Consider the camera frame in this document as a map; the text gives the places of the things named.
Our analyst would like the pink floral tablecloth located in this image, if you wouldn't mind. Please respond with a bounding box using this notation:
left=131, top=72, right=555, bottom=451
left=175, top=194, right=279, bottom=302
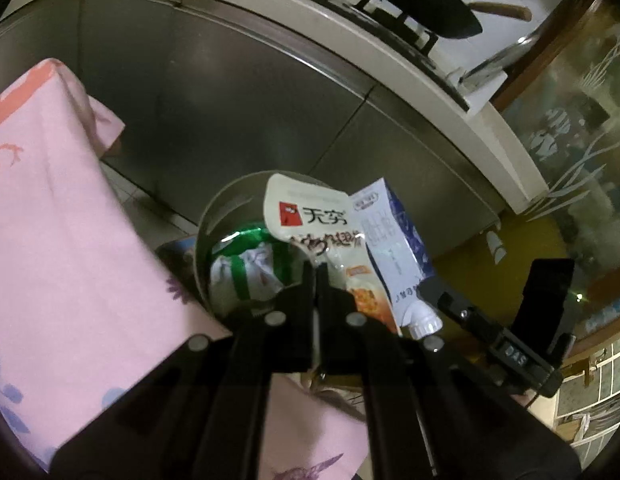
left=0, top=57, right=371, bottom=480

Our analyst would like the metal trash bin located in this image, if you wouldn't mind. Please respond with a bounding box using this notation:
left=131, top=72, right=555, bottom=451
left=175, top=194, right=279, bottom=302
left=194, top=169, right=356, bottom=323

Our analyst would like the green and white packet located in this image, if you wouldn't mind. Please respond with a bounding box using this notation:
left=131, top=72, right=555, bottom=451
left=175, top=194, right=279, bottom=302
left=208, top=225, right=296, bottom=313

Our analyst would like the patterned glass door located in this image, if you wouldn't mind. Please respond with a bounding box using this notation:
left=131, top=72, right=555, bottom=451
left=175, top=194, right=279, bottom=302
left=495, top=0, right=620, bottom=311

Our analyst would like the small white object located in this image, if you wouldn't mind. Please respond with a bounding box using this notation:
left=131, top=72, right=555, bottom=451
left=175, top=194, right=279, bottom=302
left=485, top=230, right=509, bottom=266

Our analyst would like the steel pot lid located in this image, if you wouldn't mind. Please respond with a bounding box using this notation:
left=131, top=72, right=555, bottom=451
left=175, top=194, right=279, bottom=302
left=460, top=25, right=546, bottom=87

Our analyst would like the white snack packet red print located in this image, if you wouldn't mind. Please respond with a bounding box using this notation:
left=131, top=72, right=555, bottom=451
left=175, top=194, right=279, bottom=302
left=262, top=172, right=403, bottom=338

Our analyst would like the blue and white milk carton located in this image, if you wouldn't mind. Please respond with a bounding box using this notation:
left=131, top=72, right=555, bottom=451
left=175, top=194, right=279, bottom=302
left=350, top=177, right=443, bottom=339

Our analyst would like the blue printed paper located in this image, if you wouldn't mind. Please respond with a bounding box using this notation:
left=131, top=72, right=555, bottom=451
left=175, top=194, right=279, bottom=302
left=155, top=237, right=198, bottom=281

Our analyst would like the gas stove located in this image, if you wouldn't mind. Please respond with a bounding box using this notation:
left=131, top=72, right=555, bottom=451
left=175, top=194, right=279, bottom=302
left=190, top=0, right=472, bottom=111

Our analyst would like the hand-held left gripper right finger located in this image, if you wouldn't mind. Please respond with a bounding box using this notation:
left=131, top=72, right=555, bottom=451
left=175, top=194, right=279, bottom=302
left=316, top=262, right=582, bottom=480

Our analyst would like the stainless steel kitchen cabinet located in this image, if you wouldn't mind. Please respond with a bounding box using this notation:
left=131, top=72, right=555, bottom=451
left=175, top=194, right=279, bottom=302
left=0, top=0, right=506, bottom=261

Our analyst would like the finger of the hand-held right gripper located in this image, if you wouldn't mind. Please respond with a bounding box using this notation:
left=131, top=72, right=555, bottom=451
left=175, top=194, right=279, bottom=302
left=417, top=276, right=502, bottom=349

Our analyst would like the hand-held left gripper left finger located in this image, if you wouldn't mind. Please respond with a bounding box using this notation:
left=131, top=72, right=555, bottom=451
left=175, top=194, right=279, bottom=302
left=50, top=261, right=317, bottom=480

